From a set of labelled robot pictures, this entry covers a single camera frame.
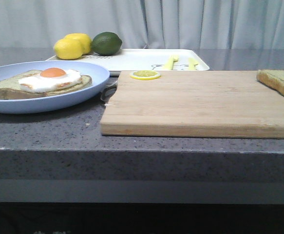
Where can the light blue plate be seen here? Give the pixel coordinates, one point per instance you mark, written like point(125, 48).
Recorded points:
point(99, 75)

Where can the bread slice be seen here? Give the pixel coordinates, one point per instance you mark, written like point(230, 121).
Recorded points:
point(272, 78)
point(10, 88)

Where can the white rectangular tray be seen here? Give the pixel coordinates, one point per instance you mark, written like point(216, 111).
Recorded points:
point(144, 59)

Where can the lemon slice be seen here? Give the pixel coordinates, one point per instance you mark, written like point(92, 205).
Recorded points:
point(145, 74)

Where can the yellow plastic knife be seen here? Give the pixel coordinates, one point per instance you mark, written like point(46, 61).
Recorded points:
point(192, 64)

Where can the green lime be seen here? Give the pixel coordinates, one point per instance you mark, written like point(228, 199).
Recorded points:
point(106, 43)

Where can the wooden cutting board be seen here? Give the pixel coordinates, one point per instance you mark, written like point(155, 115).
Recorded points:
point(194, 104)

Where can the rear yellow lemon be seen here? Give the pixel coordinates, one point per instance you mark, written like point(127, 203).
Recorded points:
point(84, 39)

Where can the yellow lemon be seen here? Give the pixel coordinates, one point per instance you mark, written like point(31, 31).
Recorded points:
point(84, 39)
point(68, 49)

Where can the grey curtain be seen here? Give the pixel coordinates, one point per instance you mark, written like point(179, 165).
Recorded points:
point(170, 24)

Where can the fried egg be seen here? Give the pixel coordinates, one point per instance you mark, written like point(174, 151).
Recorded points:
point(51, 79)

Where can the front yellow lemon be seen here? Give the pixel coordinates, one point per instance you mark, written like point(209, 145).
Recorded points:
point(68, 49)

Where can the metal cutting board handle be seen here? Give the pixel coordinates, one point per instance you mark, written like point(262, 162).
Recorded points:
point(108, 92)

